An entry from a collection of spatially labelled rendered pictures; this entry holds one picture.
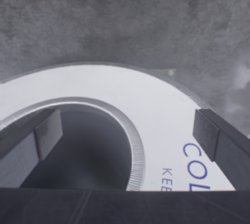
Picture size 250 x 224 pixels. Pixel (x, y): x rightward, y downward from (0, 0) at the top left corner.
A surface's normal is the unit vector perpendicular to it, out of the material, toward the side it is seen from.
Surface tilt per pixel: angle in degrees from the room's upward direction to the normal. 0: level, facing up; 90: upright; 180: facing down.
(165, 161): 90
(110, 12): 0
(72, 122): 6
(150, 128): 90
